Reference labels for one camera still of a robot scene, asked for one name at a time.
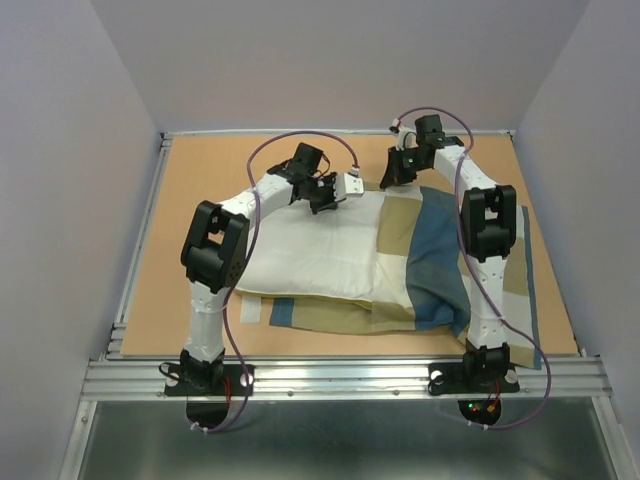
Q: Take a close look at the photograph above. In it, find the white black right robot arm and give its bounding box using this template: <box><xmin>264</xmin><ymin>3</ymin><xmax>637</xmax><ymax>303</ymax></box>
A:
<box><xmin>380</xmin><ymin>109</ymin><xmax>517</xmax><ymax>395</ymax></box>

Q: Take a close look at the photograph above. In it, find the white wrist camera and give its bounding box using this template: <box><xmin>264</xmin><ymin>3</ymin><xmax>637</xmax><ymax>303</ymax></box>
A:
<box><xmin>396</xmin><ymin>127</ymin><xmax>416</xmax><ymax>151</ymax></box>
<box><xmin>334</xmin><ymin>173</ymin><xmax>365</xmax><ymax>202</ymax></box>

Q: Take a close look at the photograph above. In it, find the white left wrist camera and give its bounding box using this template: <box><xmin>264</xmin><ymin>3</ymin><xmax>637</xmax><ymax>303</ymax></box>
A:
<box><xmin>334</xmin><ymin>173</ymin><xmax>365</xmax><ymax>202</ymax></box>

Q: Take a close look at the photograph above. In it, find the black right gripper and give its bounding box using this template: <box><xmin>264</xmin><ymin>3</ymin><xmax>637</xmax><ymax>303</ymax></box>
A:
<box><xmin>377</xmin><ymin>145</ymin><xmax>428</xmax><ymax>188</ymax></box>

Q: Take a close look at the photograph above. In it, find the white pillow label tag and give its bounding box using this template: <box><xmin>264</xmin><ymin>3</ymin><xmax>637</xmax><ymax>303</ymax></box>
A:
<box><xmin>240</xmin><ymin>296</ymin><xmax>262</xmax><ymax>324</ymax></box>

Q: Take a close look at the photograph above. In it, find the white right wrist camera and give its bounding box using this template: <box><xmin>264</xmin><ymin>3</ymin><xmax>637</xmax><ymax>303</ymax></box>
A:
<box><xmin>396</xmin><ymin>127</ymin><xmax>416</xmax><ymax>151</ymax></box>

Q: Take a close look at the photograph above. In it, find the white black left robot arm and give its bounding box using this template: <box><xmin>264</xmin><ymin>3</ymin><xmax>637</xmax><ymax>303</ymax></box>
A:
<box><xmin>174</xmin><ymin>143</ymin><xmax>337</xmax><ymax>394</ymax></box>

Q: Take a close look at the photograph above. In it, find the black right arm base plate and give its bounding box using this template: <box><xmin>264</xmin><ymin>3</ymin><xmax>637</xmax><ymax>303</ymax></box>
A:
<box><xmin>428</xmin><ymin>362</ymin><xmax>520</xmax><ymax>396</ymax></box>

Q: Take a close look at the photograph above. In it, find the blue beige white plaid pillowcase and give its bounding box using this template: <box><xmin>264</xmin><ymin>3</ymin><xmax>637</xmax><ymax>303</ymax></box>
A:
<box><xmin>270</xmin><ymin>187</ymin><xmax>541</xmax><ymax>368</ymax></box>

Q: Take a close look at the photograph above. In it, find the white pillow yellow edge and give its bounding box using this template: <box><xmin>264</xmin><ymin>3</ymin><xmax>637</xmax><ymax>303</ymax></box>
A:
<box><xmin>237</xmin><ymin>191</ymin><xmax>385</xmax><ymax>304</ymax></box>

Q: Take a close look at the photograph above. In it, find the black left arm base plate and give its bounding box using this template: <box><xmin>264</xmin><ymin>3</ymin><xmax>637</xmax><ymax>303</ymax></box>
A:
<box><xmin>158</xmin><ymin>362</ymin><xmax>254</xmax><ymax>397</ymax></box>

